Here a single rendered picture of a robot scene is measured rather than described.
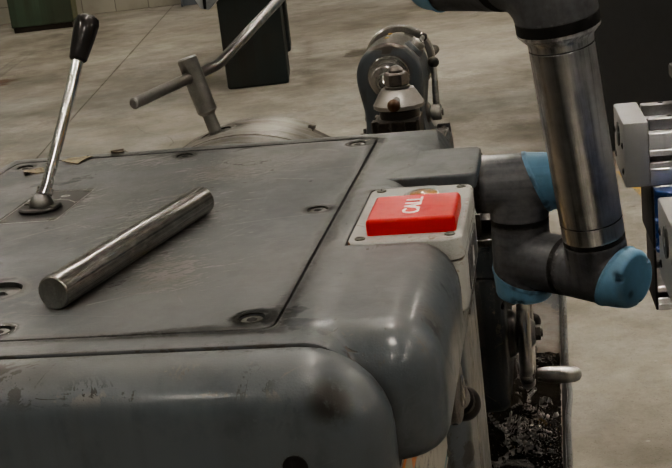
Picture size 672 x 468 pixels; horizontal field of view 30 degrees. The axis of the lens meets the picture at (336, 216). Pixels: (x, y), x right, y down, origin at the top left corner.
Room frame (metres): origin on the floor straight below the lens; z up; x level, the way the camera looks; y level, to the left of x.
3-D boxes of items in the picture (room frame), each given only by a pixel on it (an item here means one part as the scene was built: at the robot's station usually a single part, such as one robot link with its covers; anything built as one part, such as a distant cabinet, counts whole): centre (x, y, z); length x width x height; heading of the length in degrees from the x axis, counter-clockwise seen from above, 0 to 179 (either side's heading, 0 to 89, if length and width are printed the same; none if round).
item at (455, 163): (0.99, -0.08, 1.24); 0.09 x 0.08 x 0.03; 169
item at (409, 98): (1.91, -0.12, 1.13); 0.08 x 0.08 x 0.03
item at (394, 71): (1.91, -0.12, 1.17); 0.04 x 0.04 x 0.03
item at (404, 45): (2.49, -0.15, 1.01); 0.30 x 0.20 x 0.29; 169
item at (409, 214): (0.83, -0.05, 1.26); 0.06 x 0.06 x 0.02; 79
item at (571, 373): (1.80, -0.31, 0.69); 0.08 x 0.03 x 0.03; 79
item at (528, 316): (1.92, -0.27, 0.75); 0.27 x 0.10 x 0.23; 169
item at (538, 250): (1.54, -0.24, 0.98); 0.11 x 0.08 x 0.11; 39
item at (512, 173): (1.55, -0.24, 1.07); 0.11 x 0.08 x 0.09; 79
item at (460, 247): (0.85, -0.06, 1.23); 0.13 x 0.08 x 0.05; 169
